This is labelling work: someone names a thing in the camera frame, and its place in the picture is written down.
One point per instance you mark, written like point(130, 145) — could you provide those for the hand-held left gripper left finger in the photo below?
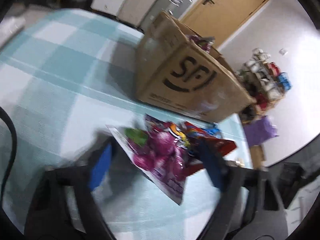
point(101, 165)

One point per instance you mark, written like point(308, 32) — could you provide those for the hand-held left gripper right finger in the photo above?
point(212, 162)

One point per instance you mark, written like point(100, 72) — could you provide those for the red chip bag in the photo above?
point(222, 146)

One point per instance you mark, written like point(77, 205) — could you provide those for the large purple silver snack packet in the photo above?
point(160, 155)

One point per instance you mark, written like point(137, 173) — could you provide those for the brown cardboard box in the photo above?
point(190, 85)

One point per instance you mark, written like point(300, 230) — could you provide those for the small purple snack packet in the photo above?
point(202, 43)

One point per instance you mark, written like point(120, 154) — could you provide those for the small cardboard box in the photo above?
point(257, 156)

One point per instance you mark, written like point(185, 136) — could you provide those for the purple bag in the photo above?
point(260, 131)

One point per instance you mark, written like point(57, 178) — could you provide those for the wooden door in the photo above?
point(232, 7)

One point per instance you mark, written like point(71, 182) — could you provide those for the silver suitcase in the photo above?
point(175, 2)

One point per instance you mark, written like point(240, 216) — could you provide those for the white wall socket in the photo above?
point(283, 52)

